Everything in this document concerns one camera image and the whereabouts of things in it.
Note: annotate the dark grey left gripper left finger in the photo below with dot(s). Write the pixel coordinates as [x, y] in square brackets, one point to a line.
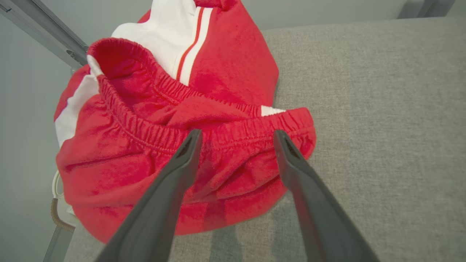
[156, 211]

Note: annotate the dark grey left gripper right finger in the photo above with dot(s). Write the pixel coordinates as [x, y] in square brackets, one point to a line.
[316, 218]

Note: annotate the red shorts with white stripes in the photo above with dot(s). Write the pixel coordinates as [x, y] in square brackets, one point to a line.
[120, 167]

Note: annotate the grey metal wall rail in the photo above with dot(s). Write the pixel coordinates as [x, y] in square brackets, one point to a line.
[43, 31]

